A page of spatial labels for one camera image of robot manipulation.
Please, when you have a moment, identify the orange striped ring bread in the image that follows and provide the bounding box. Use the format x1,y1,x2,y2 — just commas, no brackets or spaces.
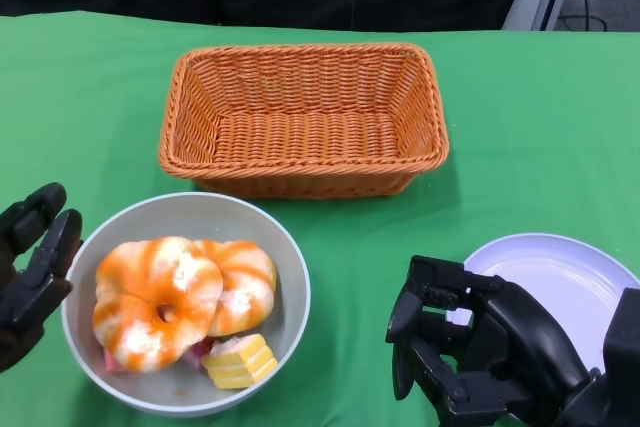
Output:
92,235,225,374
192,239,278,338

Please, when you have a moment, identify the lavender round plate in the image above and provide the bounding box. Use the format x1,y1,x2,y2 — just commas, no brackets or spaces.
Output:
462,232,640,398

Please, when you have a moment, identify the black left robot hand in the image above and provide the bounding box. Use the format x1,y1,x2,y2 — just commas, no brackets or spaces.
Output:
0,181,85,374

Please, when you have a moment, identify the orange wicker basket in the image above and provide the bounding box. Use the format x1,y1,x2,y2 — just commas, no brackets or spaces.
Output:
158,42,450,201

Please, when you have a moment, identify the green tablecloth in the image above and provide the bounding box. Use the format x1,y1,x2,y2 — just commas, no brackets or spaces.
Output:
0,9,640,427

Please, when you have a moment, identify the grey round bowl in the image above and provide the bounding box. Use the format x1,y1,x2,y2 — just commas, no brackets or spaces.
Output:
60,191,312,418

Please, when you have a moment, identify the pink layered cake slice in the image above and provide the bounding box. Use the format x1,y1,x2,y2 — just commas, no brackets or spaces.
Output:
180,337,217,373

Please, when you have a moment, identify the yellow layered cake slice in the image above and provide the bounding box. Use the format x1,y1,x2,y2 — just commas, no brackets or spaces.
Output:
201,333,279,391

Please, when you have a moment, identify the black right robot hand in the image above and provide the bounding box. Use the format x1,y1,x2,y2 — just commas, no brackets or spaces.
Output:
384,254,601,427

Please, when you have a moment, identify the salmon cake with hole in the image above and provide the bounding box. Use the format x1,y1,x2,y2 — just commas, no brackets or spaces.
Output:
102,344,132,374

